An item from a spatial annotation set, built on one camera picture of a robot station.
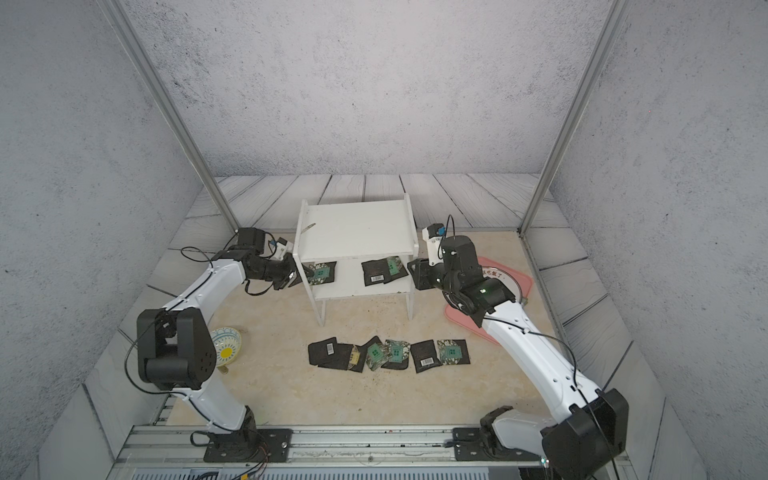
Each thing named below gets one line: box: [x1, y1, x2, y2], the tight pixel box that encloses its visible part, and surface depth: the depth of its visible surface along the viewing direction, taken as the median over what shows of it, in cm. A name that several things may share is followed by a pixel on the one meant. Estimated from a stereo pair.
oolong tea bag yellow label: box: [348, 344, 368, 373], surface depth 89 cm
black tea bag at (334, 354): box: [318, 337, 353, 370], surface depth 89 cm
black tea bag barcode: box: [410, 339, 443, 373], surface depth 90 cm
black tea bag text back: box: [361, 258, 391, 287], surface depth 90 cm
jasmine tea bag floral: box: [381, 339, 411, 370], surface depth 90 cm
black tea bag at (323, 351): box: [308, 337, 339, 366], surface depth 90 cm
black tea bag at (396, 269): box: [383, 255, 409, 284], surface depth 91 cm
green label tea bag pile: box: [366, 336, 389, 371], surface depth 90 cm
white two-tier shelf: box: [293, 193, 419, 326], surface depth 80 cm
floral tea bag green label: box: [437, 339, 471, 365], surface depth 91 cm
